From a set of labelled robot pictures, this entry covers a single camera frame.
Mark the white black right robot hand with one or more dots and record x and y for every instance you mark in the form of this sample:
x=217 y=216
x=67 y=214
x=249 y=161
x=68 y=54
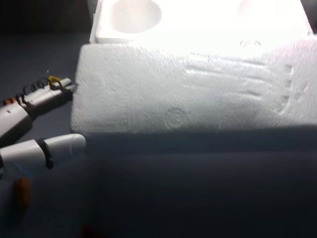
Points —
x=15 y=119

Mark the white styrofoam block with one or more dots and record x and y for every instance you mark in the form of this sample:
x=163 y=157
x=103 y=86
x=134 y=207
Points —
x=148 y=94

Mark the moulded styrofoam tray with hollows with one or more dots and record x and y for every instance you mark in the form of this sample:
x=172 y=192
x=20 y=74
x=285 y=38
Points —
x=173 y=24

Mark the small orange toy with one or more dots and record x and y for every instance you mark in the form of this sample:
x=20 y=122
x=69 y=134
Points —
x=10 y=101

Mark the small yellow toy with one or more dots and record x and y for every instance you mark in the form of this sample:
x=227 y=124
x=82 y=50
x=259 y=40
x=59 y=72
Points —
x=55 y=78

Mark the long orange toy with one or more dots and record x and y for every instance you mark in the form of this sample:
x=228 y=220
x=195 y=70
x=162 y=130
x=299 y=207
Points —
x=22 y=192

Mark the red triangle block with holes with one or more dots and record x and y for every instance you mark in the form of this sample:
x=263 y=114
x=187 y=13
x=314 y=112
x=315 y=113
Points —
x=89 y=233

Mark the grey table cloth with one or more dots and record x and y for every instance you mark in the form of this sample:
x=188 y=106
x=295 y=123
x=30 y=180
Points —
x=173 y=198

